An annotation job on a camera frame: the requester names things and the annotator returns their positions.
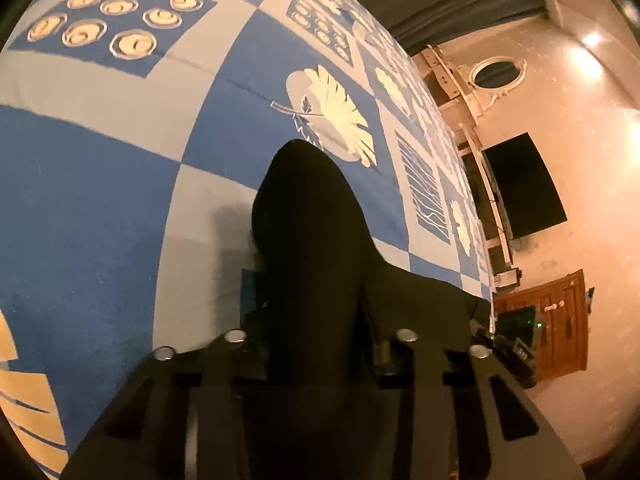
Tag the blue patterned bed sheet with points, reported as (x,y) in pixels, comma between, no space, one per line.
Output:
(100,185)

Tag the dark green curtain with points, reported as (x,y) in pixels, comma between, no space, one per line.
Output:
(450,0)

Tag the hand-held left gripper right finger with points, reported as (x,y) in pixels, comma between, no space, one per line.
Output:
(450,400)

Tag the white dressing table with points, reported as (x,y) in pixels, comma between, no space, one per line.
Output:
(450,80)

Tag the black pants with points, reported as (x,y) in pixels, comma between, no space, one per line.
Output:
(310,260)

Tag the oval white vanity mirror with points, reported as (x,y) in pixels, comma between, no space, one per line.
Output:
(497,73)

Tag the brown wooden door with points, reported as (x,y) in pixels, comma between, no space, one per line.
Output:
(555,330)

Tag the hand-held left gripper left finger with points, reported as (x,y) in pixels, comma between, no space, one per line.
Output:
(215,385)

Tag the black television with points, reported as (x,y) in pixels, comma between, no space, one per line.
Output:
(525,185)

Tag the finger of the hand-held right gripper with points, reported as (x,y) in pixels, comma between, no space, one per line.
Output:
(487,337)

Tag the white television console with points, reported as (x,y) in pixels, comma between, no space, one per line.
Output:
(492,200)

